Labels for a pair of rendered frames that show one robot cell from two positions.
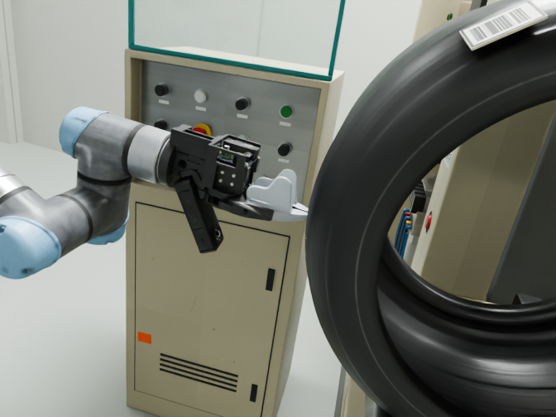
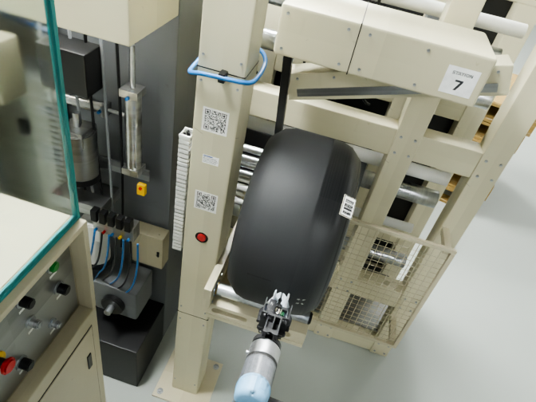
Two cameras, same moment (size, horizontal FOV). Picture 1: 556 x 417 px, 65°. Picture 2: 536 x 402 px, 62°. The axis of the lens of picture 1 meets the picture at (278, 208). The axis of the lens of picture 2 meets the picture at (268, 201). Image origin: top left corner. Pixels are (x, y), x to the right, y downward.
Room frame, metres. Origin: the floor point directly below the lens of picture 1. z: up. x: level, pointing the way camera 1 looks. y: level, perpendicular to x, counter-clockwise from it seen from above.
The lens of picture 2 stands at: (0.70, 0.78, 2.14)
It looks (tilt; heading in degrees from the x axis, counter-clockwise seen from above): 39 degrees down; 266
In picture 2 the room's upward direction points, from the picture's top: 13 degrees clockwise
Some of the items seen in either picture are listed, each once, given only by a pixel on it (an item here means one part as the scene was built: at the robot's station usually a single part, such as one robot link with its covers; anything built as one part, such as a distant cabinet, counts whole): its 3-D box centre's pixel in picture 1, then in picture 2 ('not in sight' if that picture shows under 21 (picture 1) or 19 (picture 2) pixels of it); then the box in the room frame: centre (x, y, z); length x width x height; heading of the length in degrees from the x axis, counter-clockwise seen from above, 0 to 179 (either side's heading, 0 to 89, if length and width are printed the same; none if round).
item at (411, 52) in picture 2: not in sight; (381, 43); (0.37, -0.61, 1.71); 0.61 x 0.25 x 0.15; 170
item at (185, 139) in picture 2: not in sight; (184, 195); (0.89, -0.35, 1.19); 0.05 x 0.04 x 0.48; 80
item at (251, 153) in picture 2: not in sight; (249, 170); (0.70, -0.75, 1.05); 0.20 x 0.15 x 0.30; 170
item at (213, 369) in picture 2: not in sight; (188, 378); (0.80, -0.37, 0.01); 0.27 x 0.27 x 0.02; 80
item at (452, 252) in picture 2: not in sight; (326, 273); (0.26, -0.62, 0.65); 0.90 x 0.02 x 0.70; 170
